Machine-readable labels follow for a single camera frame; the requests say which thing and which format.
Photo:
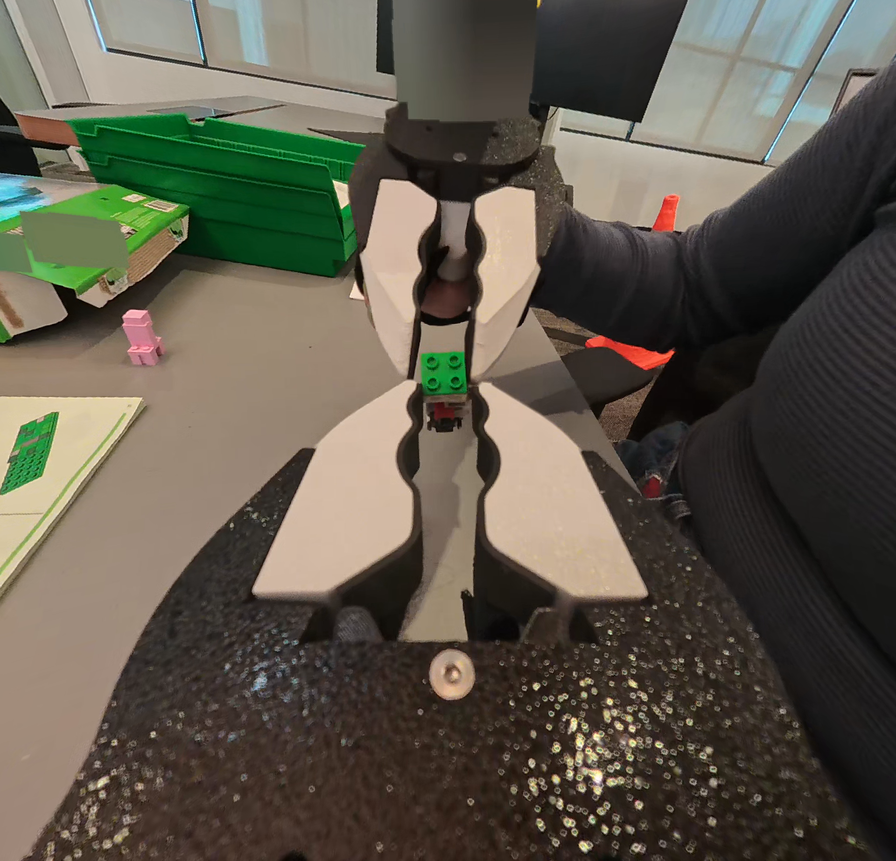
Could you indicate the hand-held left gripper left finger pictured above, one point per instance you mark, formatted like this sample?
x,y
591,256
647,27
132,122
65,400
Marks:
x,y
350,497

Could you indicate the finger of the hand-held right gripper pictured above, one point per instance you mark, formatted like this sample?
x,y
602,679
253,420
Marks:
x,y
507,266
392,266

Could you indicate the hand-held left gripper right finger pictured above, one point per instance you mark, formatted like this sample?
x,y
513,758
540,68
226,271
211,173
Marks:
x,y
553,511

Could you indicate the green and red brick build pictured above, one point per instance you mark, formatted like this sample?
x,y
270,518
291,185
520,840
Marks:
x,y
444,372

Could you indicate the person's right forearm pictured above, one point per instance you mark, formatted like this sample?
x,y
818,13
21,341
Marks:
x,y
665,280

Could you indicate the grey desk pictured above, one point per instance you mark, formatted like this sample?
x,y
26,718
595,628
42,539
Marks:
x,y
245,385

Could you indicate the person's right hand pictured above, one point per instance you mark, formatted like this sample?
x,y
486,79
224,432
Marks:
x,y
448,299

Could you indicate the person's legs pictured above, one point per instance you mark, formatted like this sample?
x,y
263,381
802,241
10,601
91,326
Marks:
x,y
661,455

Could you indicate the orange traffic cone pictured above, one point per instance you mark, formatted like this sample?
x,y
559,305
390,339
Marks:
x,y
667,215
633,353

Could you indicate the green plastic bin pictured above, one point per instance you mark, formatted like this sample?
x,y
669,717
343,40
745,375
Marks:
x,y
245,203

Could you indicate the black monitor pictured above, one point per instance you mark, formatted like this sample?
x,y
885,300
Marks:
x,y
602,35

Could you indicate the person's torso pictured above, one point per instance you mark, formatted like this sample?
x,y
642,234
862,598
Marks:
x,y
805,525

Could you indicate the white-framed window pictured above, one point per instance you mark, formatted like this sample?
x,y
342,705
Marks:
x,y
245,14
756,56

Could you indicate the pink pig brick figure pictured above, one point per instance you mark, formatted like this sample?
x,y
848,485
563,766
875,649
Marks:
x,y
142,332

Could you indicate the green instruction booklet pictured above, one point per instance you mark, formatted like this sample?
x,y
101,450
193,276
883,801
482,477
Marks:
x,y
63,469

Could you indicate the green cardboard box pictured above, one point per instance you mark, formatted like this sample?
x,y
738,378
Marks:
x,y
105,199

